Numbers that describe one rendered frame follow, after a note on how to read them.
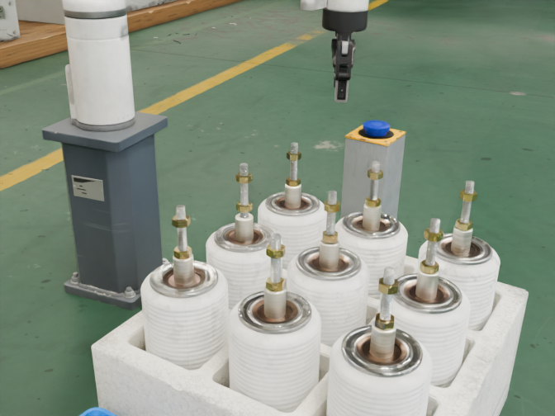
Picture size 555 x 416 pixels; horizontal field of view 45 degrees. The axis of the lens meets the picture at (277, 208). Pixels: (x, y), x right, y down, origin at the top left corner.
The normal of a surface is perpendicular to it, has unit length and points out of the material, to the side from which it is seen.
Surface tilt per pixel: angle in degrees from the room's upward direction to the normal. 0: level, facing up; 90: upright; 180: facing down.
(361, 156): 90
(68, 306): 0
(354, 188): 90
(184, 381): 0
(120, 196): 88
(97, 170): 91
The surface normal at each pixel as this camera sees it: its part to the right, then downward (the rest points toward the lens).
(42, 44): 0.92, 0.18
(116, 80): 0.68, 0.32
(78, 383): 0.01, -0.90
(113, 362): -0.52, 0.36
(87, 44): -0.09, 0.42
